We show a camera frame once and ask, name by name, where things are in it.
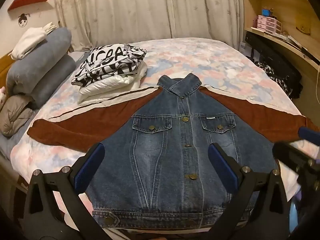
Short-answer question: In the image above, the pink drawer organizer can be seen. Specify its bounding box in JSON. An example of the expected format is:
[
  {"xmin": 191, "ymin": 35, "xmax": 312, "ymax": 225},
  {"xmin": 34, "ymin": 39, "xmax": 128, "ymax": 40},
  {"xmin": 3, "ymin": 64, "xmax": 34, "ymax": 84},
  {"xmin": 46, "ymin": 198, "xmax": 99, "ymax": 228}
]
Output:
[{"xmin": 257, "ymin": 15, "xmax": 282, "ymax": 34}]

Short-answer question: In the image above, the white and pink plush toy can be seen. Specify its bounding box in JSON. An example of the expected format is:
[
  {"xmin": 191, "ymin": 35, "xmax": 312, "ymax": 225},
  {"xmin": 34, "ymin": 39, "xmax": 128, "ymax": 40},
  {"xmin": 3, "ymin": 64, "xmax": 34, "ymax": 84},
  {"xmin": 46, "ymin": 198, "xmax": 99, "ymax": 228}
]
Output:
[{"xmin": 0, "ymin": 86, "xmax": 7, "ymax": 110}]

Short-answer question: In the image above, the small striped white cloth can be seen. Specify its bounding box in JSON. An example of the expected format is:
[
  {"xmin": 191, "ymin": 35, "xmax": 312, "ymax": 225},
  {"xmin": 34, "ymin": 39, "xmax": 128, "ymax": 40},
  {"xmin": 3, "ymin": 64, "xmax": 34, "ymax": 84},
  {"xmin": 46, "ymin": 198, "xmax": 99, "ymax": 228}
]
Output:
[{"xmin": 42, "ymin": 22, "xmax": 60, "ymax": 34}]

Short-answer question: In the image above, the folded white puffer jacket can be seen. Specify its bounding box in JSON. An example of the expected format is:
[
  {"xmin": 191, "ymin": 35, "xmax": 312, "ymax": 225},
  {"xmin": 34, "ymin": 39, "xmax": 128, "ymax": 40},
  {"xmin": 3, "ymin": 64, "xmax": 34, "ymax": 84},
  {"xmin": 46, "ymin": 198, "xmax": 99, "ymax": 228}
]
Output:
[{"xmin": 77, "ymin": 61, "xmax": 148, "ymax": 105}]

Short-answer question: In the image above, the face wall sticker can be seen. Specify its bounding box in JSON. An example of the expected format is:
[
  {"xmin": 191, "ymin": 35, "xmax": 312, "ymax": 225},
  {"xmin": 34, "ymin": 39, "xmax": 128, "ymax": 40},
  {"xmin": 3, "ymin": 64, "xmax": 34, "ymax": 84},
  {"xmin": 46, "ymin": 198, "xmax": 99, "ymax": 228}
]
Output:
[{"xmin": 17, "ymin": 14, "xmax": 31, "ymax": 28}]

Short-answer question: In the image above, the yellow-brown pouch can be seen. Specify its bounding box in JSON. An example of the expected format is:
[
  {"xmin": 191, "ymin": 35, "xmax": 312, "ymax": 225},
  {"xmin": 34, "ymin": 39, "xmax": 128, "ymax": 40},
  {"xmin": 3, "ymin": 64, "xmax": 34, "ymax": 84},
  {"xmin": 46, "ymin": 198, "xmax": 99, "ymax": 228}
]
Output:
[{"xmin": 296, "ymin": 20, "xmax": 312, "ymax": 35}]

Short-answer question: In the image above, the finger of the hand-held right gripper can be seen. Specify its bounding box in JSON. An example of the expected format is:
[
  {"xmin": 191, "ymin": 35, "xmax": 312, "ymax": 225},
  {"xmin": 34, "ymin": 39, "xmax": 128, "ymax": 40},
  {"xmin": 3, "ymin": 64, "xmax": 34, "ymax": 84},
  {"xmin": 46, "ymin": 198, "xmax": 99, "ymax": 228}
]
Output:
[
  {"xmin": 272, "ymin": 141, "xmax": 320, "ymax": 181},
  {"xmin": 298, "ymin": 126, "xmax": 320, "ymax": 141}
]

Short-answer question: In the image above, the grey bed sheet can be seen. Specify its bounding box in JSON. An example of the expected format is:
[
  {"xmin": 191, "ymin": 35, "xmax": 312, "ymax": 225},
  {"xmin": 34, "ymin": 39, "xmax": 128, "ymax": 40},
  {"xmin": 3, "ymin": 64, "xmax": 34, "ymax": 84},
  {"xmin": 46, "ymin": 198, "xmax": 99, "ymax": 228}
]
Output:
[{"xmin": 0, "ymin": 129, "xmax": 28, "ymax": 161}]

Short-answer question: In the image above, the denim jacket with brown sleeves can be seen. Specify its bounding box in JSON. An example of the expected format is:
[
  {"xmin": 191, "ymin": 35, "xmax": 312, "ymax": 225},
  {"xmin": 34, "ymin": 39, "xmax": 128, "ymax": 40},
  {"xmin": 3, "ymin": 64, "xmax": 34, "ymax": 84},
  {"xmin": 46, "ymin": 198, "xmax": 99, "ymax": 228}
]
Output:
[{"xmin": 27, "ymin": 73, "xmax": 320, "ymax": 229}]

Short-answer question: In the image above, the floral pastel bed blanket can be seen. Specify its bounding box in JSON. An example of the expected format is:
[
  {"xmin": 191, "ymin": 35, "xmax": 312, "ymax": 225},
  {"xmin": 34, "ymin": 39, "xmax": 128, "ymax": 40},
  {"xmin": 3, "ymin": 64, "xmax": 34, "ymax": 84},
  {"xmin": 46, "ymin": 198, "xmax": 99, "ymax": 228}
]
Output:
[{"xmin": 10, "ymin": 38, "xmax": 310, "ymax": 230}]

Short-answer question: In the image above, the long black case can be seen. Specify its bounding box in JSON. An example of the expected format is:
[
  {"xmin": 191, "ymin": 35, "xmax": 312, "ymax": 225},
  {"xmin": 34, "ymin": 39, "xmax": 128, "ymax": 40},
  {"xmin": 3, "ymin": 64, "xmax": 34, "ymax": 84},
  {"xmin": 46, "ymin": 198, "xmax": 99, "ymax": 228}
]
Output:
[{"xmin": 244, "ymin": 31, "xmax": 303, "ymax": 99}]

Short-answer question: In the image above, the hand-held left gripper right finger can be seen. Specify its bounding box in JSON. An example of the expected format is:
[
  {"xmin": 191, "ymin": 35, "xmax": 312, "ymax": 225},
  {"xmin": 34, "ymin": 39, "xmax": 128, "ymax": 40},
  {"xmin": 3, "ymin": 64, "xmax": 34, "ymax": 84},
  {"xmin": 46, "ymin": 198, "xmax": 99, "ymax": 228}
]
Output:
[{"xmin": 207, "ymin": 142, "xmax": 298, "ymax": 240}]

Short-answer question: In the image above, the grey puffer jacket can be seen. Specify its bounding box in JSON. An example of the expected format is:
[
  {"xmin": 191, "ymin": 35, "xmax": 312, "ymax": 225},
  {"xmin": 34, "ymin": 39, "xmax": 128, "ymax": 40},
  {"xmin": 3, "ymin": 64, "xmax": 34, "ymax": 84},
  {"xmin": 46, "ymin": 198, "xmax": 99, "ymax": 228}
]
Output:
[{"xmin": 0, "ymin": 95, "xmax": 34, "ymax": 137}]

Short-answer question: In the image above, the black and white patterned cloth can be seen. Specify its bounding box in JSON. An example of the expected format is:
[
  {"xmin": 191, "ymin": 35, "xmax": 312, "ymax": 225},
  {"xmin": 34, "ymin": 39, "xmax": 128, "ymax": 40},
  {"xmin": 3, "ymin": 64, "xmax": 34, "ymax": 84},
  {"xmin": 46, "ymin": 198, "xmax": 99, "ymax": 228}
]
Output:
[{"xmin": 255, "ymin": 61, "xmax": 288, "ymax": 85}]

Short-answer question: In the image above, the wooden shelf unit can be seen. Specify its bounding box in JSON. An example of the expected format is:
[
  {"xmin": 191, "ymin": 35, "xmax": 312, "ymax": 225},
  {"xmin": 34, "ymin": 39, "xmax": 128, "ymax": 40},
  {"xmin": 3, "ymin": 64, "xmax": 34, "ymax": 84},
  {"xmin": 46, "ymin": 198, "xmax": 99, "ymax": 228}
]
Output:
[{"xmin": 242, "ymin": 0, "xmax": 320, "ymax": 120}]

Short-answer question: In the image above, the red wall shelf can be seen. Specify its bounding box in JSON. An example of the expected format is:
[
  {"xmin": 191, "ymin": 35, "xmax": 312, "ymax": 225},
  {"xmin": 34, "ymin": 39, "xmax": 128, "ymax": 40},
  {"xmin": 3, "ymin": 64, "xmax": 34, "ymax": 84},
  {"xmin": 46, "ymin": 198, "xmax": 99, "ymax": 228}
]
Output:
[{"xmin": 7, "ymin": 0, "xmax": 55, "ymax": 12}]

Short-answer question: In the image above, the large blue-grey pillow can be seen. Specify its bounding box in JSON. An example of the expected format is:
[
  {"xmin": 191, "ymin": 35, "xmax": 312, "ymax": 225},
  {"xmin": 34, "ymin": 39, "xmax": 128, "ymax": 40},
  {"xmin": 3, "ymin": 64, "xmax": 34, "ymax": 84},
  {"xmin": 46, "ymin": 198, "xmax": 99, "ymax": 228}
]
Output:
[{"xmin": 5, "ymin": 27, "xmax": 73, "ymax": 93}]

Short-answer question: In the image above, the black and white printed garment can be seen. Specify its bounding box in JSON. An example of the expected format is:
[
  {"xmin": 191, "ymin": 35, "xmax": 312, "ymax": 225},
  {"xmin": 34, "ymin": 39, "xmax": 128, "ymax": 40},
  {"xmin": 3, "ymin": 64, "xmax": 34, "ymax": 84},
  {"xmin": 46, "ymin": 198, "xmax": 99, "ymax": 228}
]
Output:
[{"xmin": 71, "ymin": 43, "xmax": 147, "ymax": 87}]

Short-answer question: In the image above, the folded white cloth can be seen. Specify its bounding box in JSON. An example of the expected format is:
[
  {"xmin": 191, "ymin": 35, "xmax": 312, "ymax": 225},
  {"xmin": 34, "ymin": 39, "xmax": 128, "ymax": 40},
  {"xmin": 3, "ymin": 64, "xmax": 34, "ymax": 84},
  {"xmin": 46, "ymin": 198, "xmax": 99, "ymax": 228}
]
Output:
[{"xmin": 10, "ymin": 27, "xmax": 48, "ymax": 60}]

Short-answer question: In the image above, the dark flat desk object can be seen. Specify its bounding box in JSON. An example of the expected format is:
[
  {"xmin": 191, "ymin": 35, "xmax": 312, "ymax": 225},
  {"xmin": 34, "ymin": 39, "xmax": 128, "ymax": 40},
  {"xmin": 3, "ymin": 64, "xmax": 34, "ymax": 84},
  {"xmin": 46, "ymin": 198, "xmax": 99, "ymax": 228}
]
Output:
[{"xmin": 281, "ymin": 34, "xmax": 320, "ymax": 65}]

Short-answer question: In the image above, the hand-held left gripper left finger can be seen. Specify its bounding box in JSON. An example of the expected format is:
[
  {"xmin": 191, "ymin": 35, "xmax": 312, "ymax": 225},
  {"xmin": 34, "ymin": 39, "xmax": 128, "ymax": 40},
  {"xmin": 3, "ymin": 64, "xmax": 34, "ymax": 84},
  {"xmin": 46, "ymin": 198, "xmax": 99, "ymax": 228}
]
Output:
[{"xmin": 19, "ymin": 142, "xmax": 111, "ymax": 240}]

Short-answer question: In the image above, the white printed box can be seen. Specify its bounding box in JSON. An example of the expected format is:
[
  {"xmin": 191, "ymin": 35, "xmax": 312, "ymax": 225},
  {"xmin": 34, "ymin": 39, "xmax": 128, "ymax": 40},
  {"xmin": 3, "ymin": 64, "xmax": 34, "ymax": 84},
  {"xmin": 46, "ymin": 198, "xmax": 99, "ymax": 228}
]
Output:
[{"xmin": 239, "ymin": 41, "xmax": 251, "ymax": 58}]

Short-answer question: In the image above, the beige patterned curtain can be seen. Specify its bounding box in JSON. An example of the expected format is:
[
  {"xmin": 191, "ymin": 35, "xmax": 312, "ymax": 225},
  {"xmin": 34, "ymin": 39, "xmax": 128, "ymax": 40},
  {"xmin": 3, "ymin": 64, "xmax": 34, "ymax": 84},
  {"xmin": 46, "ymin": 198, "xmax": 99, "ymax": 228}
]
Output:
[{"xmin": 51, "ymin": 0, "xmax": 247, "ymax": 53}]

